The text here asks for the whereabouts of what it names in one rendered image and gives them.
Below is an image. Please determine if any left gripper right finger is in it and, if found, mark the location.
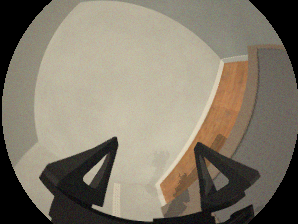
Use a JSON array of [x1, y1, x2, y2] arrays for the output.
[[194, 142, 260, 210]]

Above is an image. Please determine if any grey rectangular base plate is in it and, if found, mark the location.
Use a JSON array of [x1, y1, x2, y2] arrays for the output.
[[213, 48, 298, 223]]

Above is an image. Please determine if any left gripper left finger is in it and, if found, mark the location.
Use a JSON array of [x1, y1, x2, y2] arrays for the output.
[[43, 137, 118, 207]]

